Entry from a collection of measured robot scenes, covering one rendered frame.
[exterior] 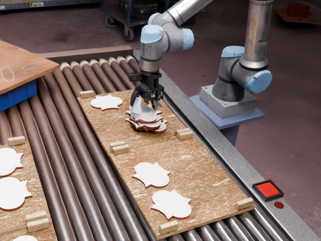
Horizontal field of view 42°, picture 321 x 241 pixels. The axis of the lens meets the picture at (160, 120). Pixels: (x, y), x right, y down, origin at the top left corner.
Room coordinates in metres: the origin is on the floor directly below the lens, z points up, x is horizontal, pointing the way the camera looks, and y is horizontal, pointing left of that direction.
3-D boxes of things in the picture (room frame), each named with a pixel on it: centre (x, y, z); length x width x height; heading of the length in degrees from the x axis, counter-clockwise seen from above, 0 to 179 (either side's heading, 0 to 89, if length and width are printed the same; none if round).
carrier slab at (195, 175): (1.08, -0.08, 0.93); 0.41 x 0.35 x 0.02; 29
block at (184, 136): (1.31, -0.10, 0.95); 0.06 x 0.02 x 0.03; 119
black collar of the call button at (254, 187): (1.07, -0.39, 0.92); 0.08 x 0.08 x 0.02; 27
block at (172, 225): (0.84, -0.05, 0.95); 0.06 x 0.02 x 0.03; 119
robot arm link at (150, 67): (1.35, 0.06, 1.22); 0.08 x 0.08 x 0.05
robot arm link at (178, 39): (1.41, -0.02, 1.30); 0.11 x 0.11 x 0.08; 29
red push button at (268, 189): (1.07, -0.39, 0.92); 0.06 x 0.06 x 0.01; 27
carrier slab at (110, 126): (1.44, 0.12, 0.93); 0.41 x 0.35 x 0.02; 28
